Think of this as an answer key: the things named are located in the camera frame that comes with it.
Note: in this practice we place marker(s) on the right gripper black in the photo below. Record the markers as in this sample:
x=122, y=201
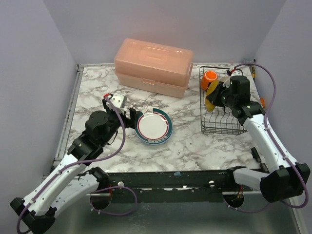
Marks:
x=215, y=95

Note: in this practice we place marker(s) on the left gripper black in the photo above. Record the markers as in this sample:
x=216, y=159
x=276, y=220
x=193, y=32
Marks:
x=129, y=118

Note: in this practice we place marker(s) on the small yellow patterned plate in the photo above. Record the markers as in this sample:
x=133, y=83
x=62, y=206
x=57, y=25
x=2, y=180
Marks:
x=210, y=96

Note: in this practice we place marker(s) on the orange mug black handle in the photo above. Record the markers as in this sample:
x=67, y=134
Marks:
x=207, y=78

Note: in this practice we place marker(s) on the large teal rimmed plate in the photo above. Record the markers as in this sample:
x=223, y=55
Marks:
x=154, y=126

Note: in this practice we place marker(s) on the white floral bowl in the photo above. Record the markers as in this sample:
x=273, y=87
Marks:
x=225, y=81

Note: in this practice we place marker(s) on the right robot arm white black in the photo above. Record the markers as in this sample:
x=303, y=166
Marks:
x=286, y=177

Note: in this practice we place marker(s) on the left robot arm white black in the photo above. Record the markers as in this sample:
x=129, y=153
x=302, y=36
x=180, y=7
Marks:
x=71, y=180

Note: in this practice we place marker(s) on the orange object at right edge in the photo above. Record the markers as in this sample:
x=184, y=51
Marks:
x=263, y=102

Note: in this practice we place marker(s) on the pink translucent storage box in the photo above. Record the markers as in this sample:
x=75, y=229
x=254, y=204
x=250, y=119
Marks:
x=154, y=67

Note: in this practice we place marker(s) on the white cylinder at edge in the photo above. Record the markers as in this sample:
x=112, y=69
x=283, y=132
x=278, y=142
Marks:
x=246, y=158

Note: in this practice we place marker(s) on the black bolt at edge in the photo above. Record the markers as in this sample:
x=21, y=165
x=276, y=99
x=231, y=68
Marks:
x=257, y=158

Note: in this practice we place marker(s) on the black wire dish rack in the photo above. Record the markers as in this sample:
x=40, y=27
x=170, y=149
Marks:
x=220, y=120

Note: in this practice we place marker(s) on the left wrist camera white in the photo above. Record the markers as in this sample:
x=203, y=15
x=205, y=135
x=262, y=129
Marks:
x=118, y=100

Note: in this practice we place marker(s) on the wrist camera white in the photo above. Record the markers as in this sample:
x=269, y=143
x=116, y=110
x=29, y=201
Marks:
x=118, y=100
x=233, y=72

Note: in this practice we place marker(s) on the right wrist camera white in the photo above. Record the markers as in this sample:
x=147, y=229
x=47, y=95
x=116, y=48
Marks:
x=233, y=72

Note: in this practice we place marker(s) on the black front mounting rail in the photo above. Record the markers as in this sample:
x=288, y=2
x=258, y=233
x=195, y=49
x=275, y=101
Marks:
x=153, y=187

